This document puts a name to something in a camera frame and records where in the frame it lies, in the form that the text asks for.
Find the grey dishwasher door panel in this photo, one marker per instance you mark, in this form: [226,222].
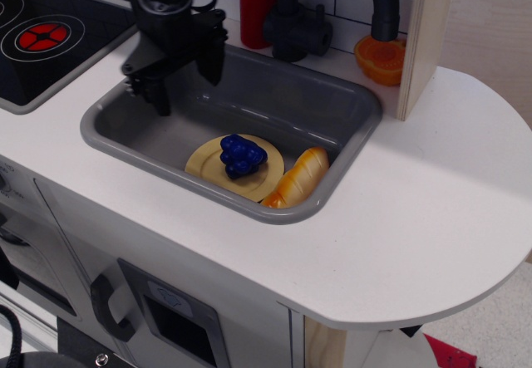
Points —
[180,320]

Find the toy bread loaf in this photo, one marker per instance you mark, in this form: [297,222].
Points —
[300,181]

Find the dark grey toy faucet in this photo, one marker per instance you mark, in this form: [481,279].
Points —
[293,34]

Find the orange toy half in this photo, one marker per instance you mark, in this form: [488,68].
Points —
[382,62]

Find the wooden upright post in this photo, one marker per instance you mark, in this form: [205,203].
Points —
[426,32]

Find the yellow toy plate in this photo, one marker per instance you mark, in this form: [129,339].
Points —
[205,163]

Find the grey plastic sink basin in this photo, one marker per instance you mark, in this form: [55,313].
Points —
[290,107]

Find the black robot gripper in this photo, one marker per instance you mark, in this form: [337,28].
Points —
[171,37]

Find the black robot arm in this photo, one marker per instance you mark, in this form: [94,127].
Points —
[173,33]

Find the black toy stove top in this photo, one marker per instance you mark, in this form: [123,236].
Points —
[46,44]

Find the black oven door handle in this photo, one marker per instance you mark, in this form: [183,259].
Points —
[101,292]

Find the blue toy blueberries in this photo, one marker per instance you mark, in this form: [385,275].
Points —
[240,156]

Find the red plastic bottle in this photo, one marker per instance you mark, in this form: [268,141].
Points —
[252,16]

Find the red cloth on floor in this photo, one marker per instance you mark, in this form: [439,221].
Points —
[448,356]

